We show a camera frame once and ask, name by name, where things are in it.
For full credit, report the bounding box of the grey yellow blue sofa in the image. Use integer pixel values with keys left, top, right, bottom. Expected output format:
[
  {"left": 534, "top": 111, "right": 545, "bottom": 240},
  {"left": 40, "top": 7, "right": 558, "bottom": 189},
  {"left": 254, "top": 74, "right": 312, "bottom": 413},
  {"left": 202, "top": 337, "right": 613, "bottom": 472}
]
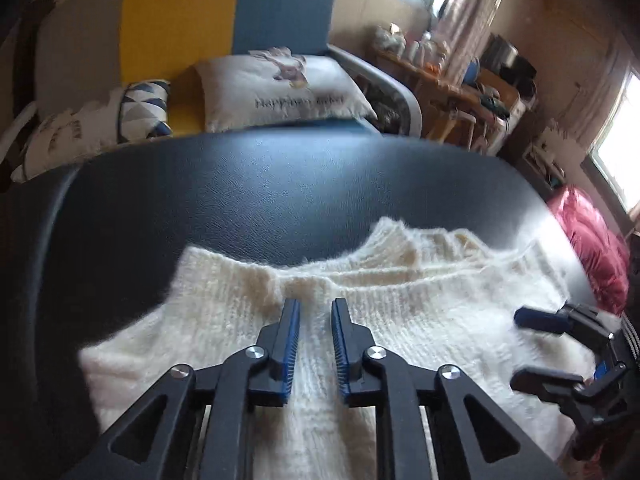
[{"left": 1, "top": 0, "right": 422, "bottom": 186}]

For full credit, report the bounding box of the white knitted sweater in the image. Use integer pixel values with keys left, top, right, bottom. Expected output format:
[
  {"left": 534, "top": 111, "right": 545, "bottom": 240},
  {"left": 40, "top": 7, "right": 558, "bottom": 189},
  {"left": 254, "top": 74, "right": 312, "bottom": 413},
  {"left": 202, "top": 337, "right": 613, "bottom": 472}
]
[{"left": 79, "top": 218, "right": 594, "bottom": 479}]

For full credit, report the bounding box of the pink curtain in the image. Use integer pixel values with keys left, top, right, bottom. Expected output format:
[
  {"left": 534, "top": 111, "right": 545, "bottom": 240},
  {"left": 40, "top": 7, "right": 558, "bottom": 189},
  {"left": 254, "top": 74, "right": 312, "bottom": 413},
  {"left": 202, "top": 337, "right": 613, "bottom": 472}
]
[{"left": 437, "top": 0, "right": 502, "bottom": 86}]

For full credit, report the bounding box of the deer print pillow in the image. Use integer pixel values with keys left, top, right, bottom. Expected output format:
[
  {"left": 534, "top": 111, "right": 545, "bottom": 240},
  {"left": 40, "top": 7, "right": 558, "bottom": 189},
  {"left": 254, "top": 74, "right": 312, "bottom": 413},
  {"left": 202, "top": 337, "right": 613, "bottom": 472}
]
[{"left": 195, "top": 48, "right": 376, "bottom": 132}]

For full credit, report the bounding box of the cluttered wooden side table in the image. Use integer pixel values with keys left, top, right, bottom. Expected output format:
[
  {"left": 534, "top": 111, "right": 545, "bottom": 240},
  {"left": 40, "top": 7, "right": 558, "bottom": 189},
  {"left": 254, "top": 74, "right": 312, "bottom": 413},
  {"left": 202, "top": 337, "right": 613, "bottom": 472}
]
[{"left": 371, "top": 24, "right": 532, "bottom": 156}]

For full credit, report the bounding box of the pink quilted jacket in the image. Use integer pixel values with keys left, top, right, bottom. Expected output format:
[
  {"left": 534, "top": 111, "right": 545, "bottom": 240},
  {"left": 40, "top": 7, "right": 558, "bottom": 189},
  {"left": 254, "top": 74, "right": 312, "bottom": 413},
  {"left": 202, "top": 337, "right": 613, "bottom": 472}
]
[{"left": 548, "top": 185, "right": 630, "bottom": 316}]

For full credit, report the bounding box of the geometric pattern pillow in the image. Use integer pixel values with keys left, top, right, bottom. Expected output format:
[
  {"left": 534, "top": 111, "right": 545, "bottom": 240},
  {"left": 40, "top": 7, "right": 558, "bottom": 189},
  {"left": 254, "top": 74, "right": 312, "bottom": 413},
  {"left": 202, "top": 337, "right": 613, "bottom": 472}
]
[{"left": 10, "top": 79, "right": 174, "bottom": 184}]

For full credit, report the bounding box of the black television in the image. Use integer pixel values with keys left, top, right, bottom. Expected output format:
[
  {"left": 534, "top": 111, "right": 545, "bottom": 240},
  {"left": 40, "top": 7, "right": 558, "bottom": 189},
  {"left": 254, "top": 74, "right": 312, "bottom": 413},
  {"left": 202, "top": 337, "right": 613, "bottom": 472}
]
[{"left": 480, "top": 34, "right": 537, "bottom": 100}]

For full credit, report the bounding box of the black leather ottoman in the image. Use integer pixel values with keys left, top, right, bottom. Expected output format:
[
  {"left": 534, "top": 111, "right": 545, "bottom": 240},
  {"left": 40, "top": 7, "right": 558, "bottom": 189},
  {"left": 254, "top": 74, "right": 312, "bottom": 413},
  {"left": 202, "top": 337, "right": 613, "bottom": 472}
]
[{"left": 1, "top": 130, "right": 593, "bottom": 479}]

